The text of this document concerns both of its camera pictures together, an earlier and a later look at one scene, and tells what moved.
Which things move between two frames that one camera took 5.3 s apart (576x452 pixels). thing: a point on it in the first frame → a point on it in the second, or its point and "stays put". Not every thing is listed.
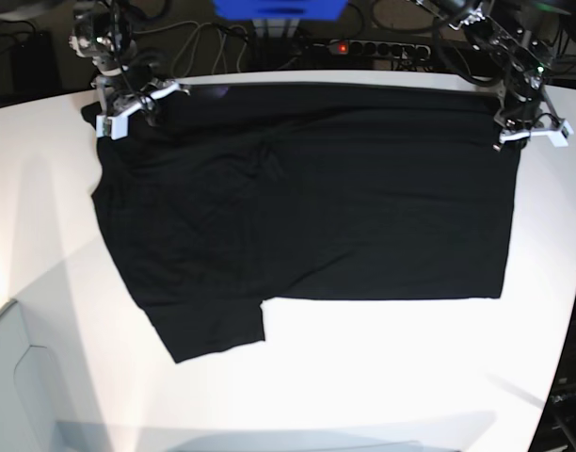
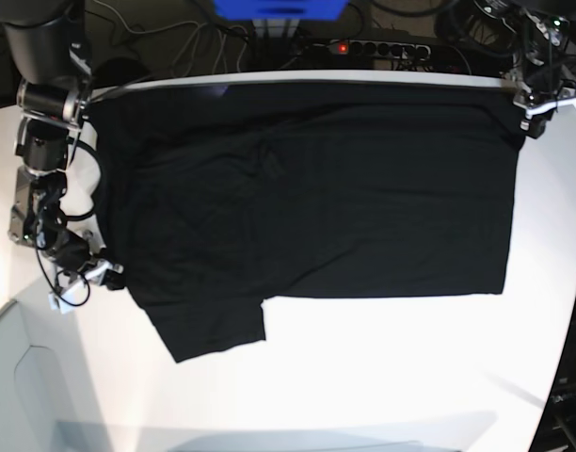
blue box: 280,9 stays put
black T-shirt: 225,196 stays put
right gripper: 526,107 → 543,84
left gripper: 119,91 → 68,250
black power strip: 413,51 stays put
